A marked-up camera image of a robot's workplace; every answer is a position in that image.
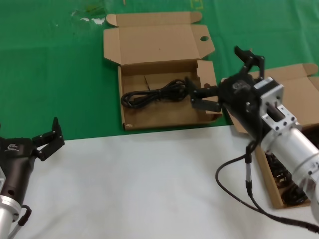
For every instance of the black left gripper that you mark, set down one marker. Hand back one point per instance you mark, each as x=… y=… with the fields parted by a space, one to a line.
x=17 y=159

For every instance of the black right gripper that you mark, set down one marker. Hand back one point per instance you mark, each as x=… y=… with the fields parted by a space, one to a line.
x=239 y=97

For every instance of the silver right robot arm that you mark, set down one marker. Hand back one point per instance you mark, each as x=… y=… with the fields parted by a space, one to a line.
x=294 y=149

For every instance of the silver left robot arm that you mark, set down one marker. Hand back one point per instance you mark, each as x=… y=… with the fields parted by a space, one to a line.
x=6 y=216

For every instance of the cardboard box with round holes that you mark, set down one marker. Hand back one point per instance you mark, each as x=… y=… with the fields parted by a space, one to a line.
x=159 y=49

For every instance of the green table cloth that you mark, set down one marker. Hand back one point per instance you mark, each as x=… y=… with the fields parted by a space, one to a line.
x=49 y=74

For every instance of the right wrist silver bracket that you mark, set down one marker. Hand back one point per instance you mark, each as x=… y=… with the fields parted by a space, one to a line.
x=276 y=107

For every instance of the wrist silver bracket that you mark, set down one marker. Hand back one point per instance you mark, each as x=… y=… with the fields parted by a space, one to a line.
x=276 y=107
x=2 y=179

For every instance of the left wrist silver bracket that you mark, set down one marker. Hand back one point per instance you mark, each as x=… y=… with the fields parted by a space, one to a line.
x=2 y=179

